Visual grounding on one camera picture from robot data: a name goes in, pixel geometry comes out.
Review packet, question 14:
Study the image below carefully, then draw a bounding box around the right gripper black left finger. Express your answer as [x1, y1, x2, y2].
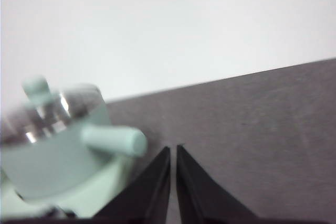
[89, 146, 171, 224]

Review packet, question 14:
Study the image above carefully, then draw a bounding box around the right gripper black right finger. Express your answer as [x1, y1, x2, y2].
[176, 144, 263, 224]

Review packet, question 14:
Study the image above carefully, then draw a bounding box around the glass lid with green knob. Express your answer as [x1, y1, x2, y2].
[0, 75, 105, 143]

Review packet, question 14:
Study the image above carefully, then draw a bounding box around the mint green steamer pot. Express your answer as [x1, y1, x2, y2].
[0, 98, 148, 201]

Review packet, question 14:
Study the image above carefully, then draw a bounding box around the mint green breakfast machine base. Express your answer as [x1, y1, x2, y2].
[0, 153, 144, 219]

